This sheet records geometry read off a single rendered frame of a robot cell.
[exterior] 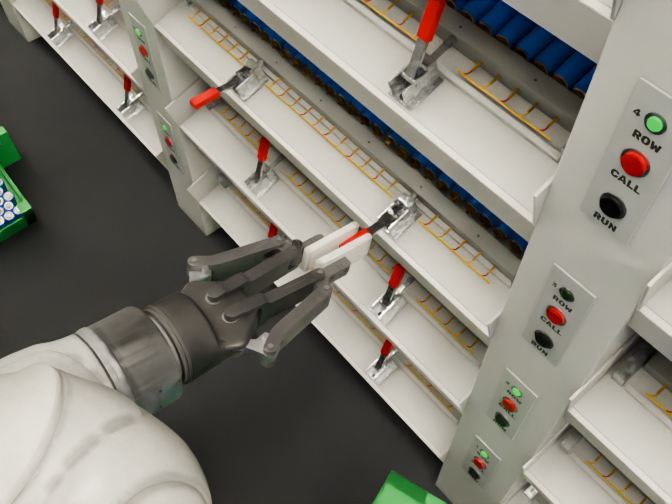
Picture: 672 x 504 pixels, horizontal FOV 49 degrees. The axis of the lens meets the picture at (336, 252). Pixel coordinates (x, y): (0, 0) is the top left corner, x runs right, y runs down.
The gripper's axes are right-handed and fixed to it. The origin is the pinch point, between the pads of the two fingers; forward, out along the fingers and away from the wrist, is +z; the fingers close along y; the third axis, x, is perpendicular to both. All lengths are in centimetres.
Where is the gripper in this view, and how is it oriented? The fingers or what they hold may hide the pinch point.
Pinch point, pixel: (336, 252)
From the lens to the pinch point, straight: 74.4
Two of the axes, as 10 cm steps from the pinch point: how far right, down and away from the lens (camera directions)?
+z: 7.4, -4.1, 5.3
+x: 1.7, -6.6, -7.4
